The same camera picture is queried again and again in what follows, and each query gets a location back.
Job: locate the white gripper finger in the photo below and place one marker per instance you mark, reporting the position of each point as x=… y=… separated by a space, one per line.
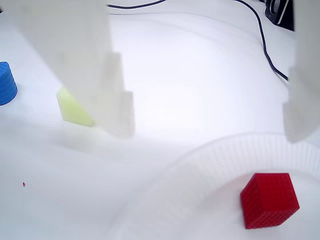
x=305 y=100
x=75 y=50

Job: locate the red cube block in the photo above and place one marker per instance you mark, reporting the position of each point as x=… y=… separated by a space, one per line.
x=268 y=200

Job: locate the pale yellow foam block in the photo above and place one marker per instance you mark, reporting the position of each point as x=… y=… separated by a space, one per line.
x=70 y=110

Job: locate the blue ribbed cylinder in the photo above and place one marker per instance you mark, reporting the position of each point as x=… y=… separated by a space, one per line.
x=6 y=85

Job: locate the black speaker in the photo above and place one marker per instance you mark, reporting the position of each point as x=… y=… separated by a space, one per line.
x=277 y=10

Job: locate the white round plate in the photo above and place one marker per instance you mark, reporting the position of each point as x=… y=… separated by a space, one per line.
x=190 y=180

